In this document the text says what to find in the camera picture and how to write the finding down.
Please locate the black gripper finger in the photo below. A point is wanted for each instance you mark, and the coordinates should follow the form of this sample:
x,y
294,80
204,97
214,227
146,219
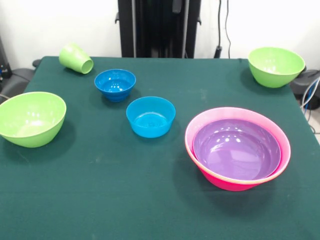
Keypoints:
x,y
176,6

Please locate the pink plastic bowl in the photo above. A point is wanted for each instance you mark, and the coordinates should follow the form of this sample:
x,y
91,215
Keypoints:
x,y
197,125
230,186

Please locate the purple plastic bowl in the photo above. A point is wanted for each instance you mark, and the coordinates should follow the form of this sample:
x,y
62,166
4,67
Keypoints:
x,y
235,155

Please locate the dark blue plastic bowl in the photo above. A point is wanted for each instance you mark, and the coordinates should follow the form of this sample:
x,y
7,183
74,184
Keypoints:
x,y
115,85

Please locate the green plastic cup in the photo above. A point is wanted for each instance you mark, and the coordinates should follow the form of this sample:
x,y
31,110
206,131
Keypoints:
x,y
73,58

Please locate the green plastic bowl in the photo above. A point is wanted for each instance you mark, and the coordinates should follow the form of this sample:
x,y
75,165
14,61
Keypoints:
x,y
275,67
30,120

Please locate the light blue plastic bowl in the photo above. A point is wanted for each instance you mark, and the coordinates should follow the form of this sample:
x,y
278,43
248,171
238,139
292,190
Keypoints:
x,y
150,120

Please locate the black device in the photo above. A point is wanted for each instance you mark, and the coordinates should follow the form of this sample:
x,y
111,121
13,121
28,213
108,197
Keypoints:
x,y
3,62

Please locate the dark green table cloth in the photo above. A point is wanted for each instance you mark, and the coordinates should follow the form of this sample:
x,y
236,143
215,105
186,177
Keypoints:
x,y
100,187

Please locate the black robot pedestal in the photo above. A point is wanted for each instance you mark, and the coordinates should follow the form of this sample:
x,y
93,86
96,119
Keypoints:
x,y
155,25

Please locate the black pedestal leg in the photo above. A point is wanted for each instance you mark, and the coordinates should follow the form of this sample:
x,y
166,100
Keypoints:
x,y
303,85
17,80

